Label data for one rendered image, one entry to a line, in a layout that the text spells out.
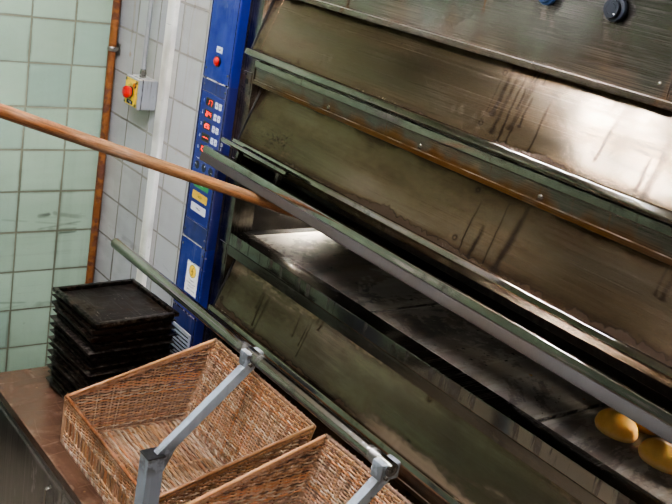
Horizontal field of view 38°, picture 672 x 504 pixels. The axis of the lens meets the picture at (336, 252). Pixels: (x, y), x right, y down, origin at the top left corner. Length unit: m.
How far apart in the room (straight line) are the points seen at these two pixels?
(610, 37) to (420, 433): 1.00
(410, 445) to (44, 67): 1.89
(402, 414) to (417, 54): 0.86
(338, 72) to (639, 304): 1.00
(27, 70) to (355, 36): 1.39
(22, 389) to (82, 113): 1.03
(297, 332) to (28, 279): 1.36
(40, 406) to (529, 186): 1.71
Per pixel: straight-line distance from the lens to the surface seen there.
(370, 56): 2.40
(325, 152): 2.52
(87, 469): 2.76
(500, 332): 1.90
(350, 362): 2.51
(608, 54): 1.93
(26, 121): 2.21
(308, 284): 2.60
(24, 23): 3.45
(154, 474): 2.19
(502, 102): 2.08
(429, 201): 2.22
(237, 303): 2.89
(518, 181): 2.04
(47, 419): 3.02
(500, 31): 2.11
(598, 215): 1.91
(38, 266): 3.72
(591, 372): 1.77
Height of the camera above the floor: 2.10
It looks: 18 degrees down
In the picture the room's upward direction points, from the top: 11 degrees clockwise
